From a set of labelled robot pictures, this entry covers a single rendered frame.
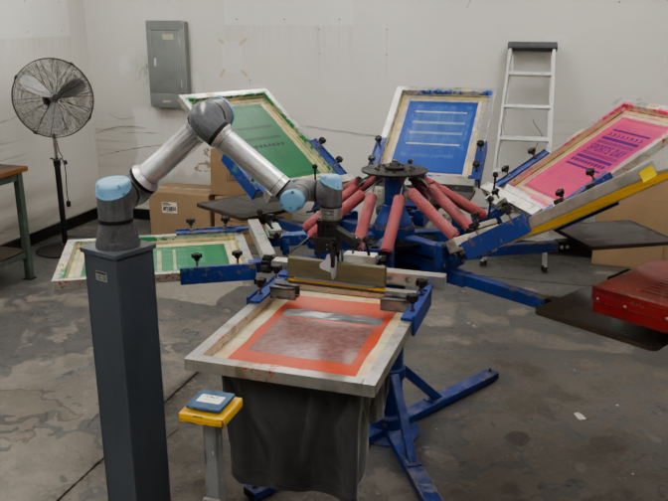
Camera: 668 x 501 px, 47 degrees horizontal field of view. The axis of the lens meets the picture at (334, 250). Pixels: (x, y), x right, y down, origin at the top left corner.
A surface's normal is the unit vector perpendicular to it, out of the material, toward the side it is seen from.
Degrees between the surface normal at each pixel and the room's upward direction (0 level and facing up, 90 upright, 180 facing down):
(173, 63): 90
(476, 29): 90
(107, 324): 90
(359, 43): 90
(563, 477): 0
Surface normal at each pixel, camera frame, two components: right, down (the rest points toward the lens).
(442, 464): 0.00, -0.96
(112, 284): -0.57, 0.24
